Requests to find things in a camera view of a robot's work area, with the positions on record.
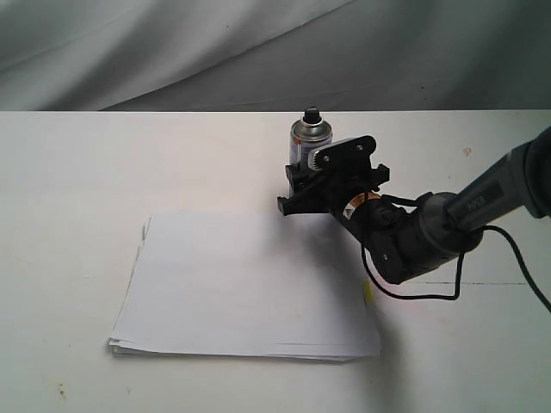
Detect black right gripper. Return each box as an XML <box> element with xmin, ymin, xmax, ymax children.
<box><xmin>276</xmin><ymin>163</ymin><xmax>413</xmax><ymax>241</ymax></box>

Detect spray paint can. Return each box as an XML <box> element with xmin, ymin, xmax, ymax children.
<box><xmin>289</xmin><ymin>106</ymin><xmax>333</xmax><ymax>170</ymax></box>

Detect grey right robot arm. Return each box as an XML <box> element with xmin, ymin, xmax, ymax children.
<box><xmin>277</xmin><ymin>129</ymin><xmax>550</xmax><ymax>285</ymax></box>

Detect white paper stack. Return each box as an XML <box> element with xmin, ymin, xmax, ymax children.
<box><xmin>108</xmin><ymin>212</ymin><xmax>381</xmax><ymax>361</ymax></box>

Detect grey backdrop cloth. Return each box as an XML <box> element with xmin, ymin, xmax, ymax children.
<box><xmin>1</xmin><ymin>1</ymin><xmax>550</xmax><ymax>111</ymax></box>

